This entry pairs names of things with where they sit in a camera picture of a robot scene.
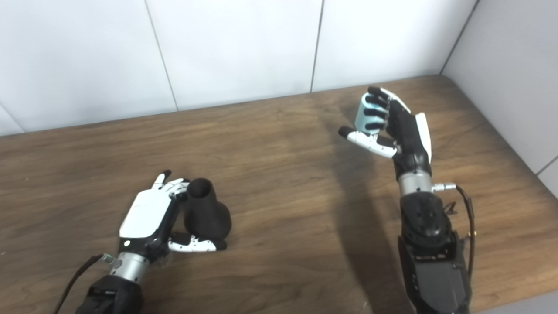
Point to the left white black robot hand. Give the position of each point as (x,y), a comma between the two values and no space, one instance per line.
(146,213)

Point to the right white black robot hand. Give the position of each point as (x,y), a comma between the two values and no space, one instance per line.
(407,135)

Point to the black nozzle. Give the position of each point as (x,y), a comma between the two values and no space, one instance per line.
(205,213)

